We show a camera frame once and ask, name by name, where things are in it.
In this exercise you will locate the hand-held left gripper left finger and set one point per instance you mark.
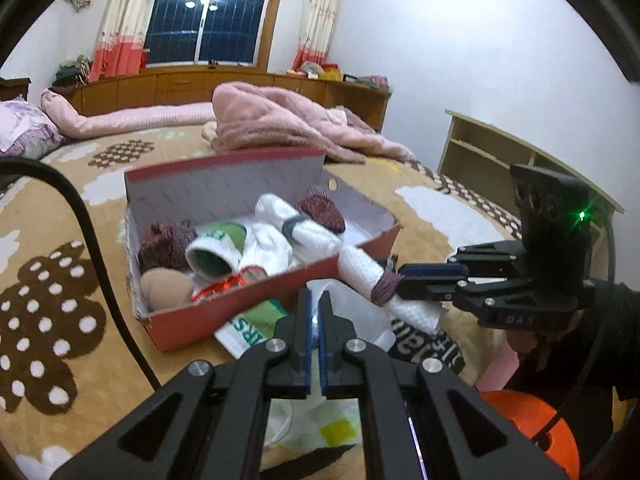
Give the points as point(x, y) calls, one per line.
point(306, 345)

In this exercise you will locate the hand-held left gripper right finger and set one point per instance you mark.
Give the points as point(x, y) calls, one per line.
point(323, 350)

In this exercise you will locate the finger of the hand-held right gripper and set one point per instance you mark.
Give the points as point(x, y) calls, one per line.
point(432, 271)
point(425, 290)

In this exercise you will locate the clear plastic bag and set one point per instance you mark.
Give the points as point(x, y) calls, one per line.
point(355, 315)

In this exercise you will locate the green white sock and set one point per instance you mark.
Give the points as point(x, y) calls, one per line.
point(215, 252)
point(250, 327)

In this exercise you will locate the red cardboard box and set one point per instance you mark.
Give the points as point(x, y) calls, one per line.
point(280, 290)

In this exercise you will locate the white roll with maroon band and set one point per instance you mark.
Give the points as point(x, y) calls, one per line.
point(360, 270)

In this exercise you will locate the white sock with red ribbon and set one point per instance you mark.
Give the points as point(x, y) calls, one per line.
point(225, 285)

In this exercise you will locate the white roll with grey band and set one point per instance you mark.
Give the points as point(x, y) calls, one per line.
point(315, 237)

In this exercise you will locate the maroon knit sock ball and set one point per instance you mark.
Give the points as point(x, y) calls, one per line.
point(322, 210)
point(165, 245)

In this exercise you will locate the beige sock ball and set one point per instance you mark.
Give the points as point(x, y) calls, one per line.
point(165, 290)

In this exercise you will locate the black printed cloth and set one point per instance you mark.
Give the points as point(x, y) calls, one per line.
point(430, 347)

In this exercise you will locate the white yellow patterned cloth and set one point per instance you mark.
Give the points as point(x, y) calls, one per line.
point(320, 427)

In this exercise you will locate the pink sheet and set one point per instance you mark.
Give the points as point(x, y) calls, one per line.
point(495, 365)

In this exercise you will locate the light wooden shelf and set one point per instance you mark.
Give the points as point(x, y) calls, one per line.
point(500, 155)

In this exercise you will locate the orange plastic stool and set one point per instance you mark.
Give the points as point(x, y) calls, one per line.
point(525, 415)

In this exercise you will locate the pink fleece robe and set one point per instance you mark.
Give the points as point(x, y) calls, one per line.
point(290, 125)

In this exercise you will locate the colourful clutter pile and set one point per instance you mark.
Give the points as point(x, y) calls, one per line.
point(325, 71)

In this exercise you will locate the cream red curtain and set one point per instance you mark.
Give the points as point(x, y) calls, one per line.
point(317, 20)
point(120, 25)

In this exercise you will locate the long pink bolster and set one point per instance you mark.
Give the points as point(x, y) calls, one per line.
point(125, 117)

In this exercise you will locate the window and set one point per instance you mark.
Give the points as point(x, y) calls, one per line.
point(210, 15)

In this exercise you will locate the purple floral pillow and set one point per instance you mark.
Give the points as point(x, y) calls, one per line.
point(25, 130)

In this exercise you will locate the dark clutter pile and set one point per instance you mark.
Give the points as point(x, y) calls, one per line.
point(70, 71)

